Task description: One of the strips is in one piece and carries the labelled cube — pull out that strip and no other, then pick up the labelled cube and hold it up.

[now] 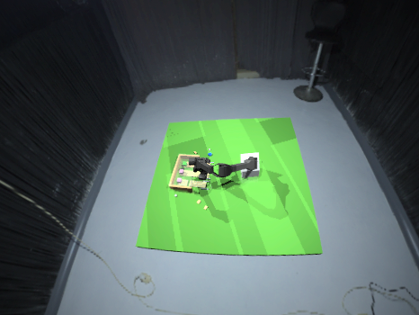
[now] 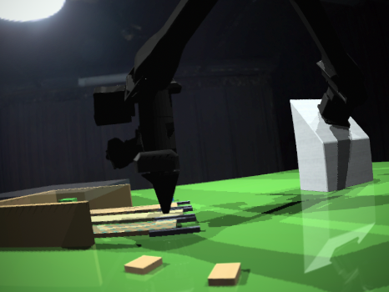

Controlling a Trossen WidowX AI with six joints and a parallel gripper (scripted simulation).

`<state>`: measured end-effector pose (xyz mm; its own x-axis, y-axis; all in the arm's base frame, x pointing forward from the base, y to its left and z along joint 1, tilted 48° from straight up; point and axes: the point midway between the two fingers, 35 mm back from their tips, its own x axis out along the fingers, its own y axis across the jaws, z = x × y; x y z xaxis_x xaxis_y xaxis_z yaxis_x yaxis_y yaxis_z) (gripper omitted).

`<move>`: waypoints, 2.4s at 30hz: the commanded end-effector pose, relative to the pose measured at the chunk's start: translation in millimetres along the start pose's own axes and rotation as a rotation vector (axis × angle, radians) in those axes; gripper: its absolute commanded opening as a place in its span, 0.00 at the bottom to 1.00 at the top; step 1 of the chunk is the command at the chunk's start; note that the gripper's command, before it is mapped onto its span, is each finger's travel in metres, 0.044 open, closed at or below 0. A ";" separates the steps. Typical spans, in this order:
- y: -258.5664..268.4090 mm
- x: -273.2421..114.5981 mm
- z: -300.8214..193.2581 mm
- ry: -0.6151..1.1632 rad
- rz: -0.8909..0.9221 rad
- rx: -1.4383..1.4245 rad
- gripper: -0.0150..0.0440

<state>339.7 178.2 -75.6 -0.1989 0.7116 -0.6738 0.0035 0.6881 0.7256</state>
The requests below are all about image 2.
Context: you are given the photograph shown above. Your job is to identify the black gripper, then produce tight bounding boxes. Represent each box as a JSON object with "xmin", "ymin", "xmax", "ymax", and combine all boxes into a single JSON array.
[{"xmin": 134, "ymin": 117, "xmax": 180, "ymax": 214}]

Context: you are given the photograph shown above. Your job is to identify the tan flat block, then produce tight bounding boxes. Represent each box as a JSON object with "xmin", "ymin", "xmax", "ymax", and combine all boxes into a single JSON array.
[
  {"xmin": 208, "ymin": 263, "xmax": 241, "ymax": 286},
  {"xmin": 124, "ymin": 255, "xmax": 163, "ymax": 274}
]

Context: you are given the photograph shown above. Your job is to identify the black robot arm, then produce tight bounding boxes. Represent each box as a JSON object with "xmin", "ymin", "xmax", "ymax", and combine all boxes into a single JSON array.
[{"xmin": 93, "ymin": 0, "xmax": 368, "ymax": 169}]

